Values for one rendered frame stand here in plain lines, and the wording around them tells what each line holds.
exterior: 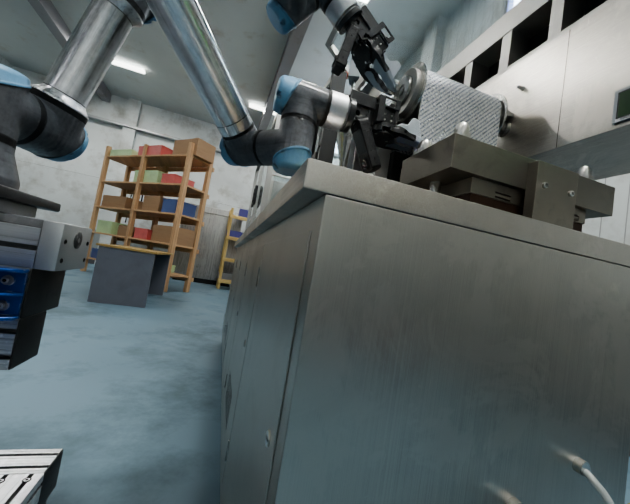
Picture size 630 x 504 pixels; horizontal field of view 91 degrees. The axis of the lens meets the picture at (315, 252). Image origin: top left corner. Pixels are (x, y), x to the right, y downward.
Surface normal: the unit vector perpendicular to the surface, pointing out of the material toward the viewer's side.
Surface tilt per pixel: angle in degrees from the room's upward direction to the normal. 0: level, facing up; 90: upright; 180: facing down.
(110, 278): 90
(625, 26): 90
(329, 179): 90
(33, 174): 90
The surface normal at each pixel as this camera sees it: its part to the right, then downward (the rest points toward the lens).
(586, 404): 0.29, -0.01
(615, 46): -0.94, -0.18
